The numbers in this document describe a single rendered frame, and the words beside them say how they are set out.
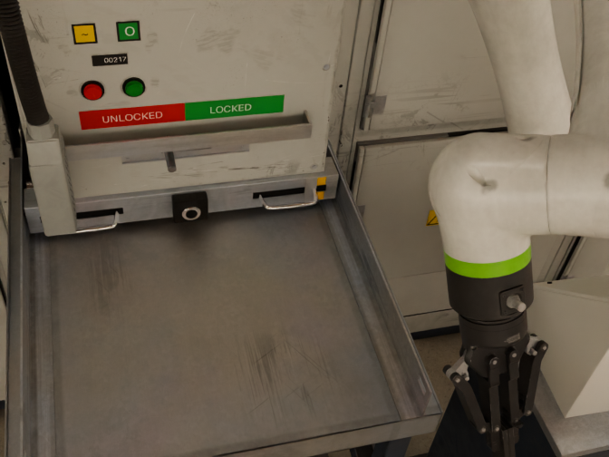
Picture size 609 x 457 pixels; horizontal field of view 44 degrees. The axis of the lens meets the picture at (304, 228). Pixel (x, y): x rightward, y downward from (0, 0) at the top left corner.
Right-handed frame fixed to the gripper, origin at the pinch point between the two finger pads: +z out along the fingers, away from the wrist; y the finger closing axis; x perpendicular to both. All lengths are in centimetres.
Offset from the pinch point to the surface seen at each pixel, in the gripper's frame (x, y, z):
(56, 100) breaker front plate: 52, -40, -44
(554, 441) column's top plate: 18.2, 19.4, 21.6
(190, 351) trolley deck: 37.2, -31.4, -4.3
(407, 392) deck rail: 22.5, -2.8, 5.6
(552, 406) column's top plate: 23.2, 22.7, 19.5
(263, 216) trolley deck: 60, -11, -13
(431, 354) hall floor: 108, 39, 65
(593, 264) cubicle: 97, 88, 46
